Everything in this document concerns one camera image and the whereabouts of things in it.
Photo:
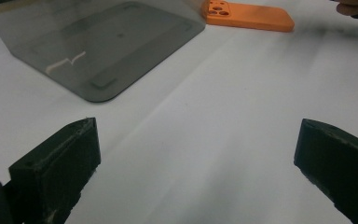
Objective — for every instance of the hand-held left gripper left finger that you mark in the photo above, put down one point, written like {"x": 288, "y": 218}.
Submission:
{"x": 56, "y": 168}

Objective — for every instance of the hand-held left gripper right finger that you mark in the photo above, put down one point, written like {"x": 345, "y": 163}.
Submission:
{"x": 341, "y": 165}

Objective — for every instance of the orange phone case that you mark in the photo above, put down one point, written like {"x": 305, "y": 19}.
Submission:
{"x": 254, "y": 18}

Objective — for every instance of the grey translucent plastic box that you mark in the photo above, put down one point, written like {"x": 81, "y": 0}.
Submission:
{"x": 105, "y": 46}

